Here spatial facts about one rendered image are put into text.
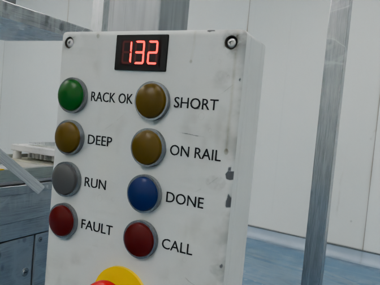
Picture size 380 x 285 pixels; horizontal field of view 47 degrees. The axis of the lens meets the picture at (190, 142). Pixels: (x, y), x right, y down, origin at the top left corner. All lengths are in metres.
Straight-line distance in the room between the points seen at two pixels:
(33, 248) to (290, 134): 2.82
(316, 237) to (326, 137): 0.32
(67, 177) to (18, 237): 0.96
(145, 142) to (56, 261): 0.14
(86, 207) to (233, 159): 0.14
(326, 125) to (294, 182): 2.41
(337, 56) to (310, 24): 2.45
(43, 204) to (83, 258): 0.93
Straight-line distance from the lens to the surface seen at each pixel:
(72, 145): 0.38
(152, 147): 0.33
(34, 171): 1.26
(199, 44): 0.33
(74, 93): 0.38
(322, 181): 1.48
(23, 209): 1.27
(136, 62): 0.35
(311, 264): 1.53
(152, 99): 0.33
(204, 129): 0.32
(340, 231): 3.80
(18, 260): 1.37
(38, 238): 1.40
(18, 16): 1.17
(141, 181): 0.34
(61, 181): 0.39
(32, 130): 5.88
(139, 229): 0.34
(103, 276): 0.38
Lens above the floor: 1.00
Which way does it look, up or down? 3 degrees down
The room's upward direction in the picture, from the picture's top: 5 degrees clockwise
